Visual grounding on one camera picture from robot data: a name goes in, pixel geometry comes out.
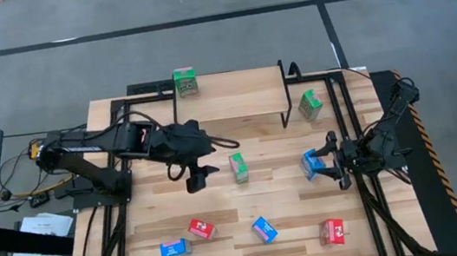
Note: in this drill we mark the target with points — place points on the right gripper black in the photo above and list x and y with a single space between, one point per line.
352 157

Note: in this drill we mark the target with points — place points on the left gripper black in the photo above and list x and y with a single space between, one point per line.
178 145

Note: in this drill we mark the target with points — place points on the blue Rice Krispies cereal box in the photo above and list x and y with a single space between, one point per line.
264 229
174 248
312 166

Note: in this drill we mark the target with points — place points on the green Apple Jacks cereal box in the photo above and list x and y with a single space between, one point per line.
310 102
240 168
184 77

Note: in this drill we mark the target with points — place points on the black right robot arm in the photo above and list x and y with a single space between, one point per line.
393 114

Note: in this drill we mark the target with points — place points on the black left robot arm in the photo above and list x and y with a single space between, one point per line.
95 142

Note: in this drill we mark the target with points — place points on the black hazard striped panel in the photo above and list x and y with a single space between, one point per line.
428 191

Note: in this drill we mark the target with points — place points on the white printed paper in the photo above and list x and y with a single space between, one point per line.
48 224

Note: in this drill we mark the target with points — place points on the black power adapter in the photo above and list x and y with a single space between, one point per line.
38 199

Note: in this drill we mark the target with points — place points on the black desk crossbar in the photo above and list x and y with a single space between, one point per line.
28 242

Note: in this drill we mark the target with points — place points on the wooden shelf with black frame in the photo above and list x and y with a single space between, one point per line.
242 95

